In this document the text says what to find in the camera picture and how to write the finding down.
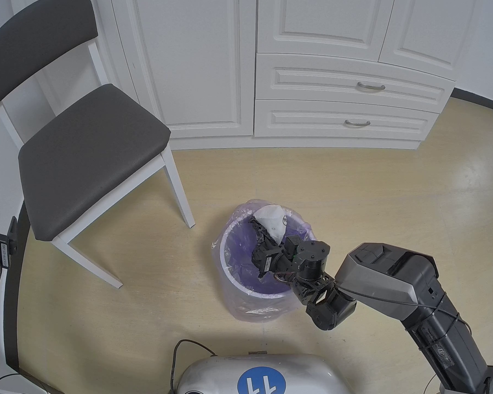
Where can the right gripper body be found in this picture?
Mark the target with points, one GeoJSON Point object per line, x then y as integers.
{"type": "Point", "coordinates": [277, 261]}

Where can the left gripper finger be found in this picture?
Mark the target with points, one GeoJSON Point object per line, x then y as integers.
{"type": "Point", "coordinates": [12, 236]}

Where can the black plastic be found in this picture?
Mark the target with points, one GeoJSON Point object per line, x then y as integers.
{"type": "Point", "coordinates": [261, 232]}

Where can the purple plastic bag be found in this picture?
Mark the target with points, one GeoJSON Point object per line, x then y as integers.
{"type": "Point", "coordinates": [240, 253]}

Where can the white printed paper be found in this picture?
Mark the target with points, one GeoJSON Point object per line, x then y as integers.
{"type": "Point", "coordinates": [273, 220]}

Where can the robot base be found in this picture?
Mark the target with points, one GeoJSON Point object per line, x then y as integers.
{"type": "Point", "coordinates": [263, 372]}

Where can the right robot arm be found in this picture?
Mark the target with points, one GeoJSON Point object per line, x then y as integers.
{"type": "Point", "coordinates": [394, 277]}

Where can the white trash bin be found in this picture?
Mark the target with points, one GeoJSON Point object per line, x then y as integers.
{"type": "Point", "coordinates": [267, 306]}

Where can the white chair with grey cushions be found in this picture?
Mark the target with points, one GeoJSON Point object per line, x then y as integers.
{"type": "Point", "coordinates": [90, 150]}

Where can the white wardrobe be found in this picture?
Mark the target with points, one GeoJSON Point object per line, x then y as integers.
{"type": "Point", "coordinates": [332, 14]}

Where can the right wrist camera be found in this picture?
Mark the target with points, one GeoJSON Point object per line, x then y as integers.
{"type": "Point", "coordinates": [293, 244]}

